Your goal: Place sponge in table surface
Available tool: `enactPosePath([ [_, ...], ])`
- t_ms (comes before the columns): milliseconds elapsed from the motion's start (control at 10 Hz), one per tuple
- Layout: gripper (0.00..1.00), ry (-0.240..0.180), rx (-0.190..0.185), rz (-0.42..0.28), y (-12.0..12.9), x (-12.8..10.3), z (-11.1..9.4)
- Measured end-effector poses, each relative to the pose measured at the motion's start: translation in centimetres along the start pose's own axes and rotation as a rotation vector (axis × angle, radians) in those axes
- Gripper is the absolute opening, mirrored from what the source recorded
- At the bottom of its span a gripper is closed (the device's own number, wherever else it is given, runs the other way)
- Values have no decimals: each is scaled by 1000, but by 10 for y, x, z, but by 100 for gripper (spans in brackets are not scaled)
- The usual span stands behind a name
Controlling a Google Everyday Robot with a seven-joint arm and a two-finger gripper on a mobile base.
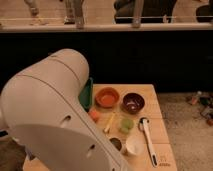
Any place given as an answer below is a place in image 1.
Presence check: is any dark brown bowl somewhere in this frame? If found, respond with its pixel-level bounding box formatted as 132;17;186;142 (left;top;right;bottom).
122;93;145;114

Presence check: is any clutter on floor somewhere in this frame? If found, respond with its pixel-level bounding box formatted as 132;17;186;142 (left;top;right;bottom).
187;91;213;127

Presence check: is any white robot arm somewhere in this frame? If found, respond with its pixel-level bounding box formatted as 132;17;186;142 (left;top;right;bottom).
0;49;132;171

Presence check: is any green cup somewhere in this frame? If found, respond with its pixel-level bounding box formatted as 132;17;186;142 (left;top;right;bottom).
120;118;134;134

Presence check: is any small orange ball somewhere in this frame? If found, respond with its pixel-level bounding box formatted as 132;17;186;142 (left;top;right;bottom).
88;109;100;122

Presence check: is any orange bowl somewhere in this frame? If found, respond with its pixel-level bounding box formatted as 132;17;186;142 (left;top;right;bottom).
95;87;120;108

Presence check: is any white measuring spoon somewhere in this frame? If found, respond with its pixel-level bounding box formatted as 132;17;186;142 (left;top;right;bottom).
138;117;158;167

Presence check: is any yellow stick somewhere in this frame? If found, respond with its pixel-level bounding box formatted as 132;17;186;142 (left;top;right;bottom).
103;113;116;133

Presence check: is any wooden railing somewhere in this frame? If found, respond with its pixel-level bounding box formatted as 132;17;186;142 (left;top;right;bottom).
0;0;213;34

